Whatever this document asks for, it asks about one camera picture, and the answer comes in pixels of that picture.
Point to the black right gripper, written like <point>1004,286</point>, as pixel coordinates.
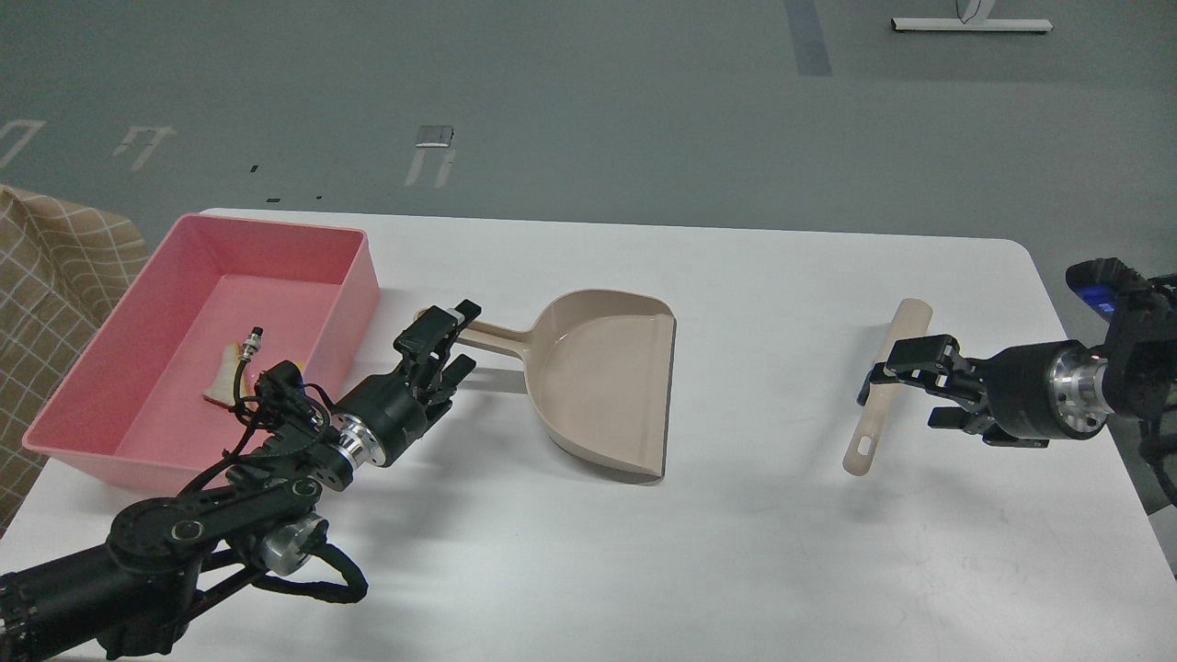
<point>1034,393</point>

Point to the pink plastic bin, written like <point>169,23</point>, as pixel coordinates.
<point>131,410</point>

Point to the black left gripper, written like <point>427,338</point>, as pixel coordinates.
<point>391,408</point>

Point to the brown checkered cloth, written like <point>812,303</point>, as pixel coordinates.
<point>64,267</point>

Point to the beige hand brush black bristles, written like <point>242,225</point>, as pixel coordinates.
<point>911,320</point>

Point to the beige plastic dustpan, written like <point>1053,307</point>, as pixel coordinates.
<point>598,368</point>

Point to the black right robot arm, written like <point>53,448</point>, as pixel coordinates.
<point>1140,349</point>

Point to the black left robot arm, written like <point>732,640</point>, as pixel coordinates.
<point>250,520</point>

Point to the white stand base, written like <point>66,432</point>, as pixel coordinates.
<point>974,17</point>

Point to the grey floor plate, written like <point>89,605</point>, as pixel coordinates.
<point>435,136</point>

